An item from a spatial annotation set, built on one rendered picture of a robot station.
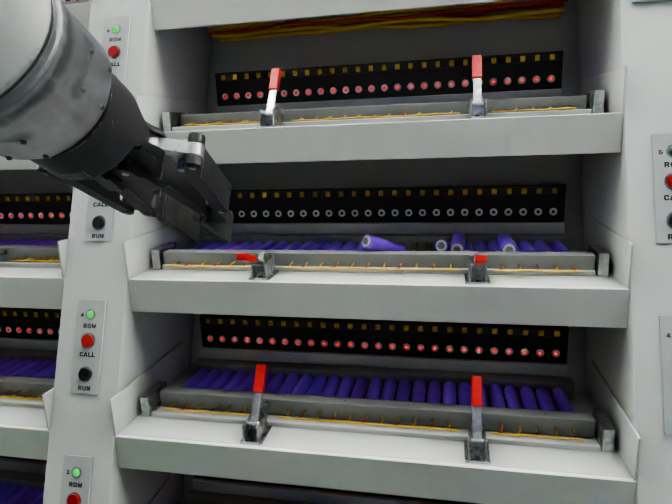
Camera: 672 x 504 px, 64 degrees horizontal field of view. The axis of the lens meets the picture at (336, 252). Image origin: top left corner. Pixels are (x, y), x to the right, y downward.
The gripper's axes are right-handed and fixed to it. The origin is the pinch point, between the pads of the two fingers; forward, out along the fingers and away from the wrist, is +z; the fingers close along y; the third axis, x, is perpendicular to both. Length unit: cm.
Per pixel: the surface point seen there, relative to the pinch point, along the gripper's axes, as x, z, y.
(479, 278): -1.0, 18.7, 27.2
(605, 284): -1.7, 18.2, 40.8
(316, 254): 2.4, 20.6, 6.7
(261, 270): 0.0, 19.9, -0.4
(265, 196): 14.6, 29.6, -4.5
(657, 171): 10.2, 14.5, 46.0
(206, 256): 2.1, 20.8, -8.8
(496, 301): -4.0, 17.7, 29.0
